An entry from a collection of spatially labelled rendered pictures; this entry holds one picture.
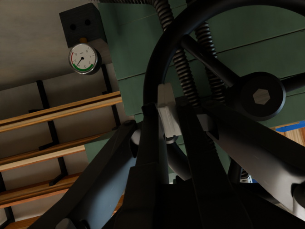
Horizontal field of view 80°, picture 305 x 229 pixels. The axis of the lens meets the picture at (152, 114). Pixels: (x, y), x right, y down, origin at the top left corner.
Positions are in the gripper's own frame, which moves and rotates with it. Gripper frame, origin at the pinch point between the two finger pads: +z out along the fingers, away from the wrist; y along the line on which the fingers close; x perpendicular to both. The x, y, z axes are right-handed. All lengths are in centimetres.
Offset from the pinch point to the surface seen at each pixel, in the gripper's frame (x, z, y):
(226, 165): -17.6, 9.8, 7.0
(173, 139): -3.4, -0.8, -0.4
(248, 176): -19.2, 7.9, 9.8
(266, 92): -2.9, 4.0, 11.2
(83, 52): 7.2, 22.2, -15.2
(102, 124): -96, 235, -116
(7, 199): -135, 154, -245
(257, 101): -3.5, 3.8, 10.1
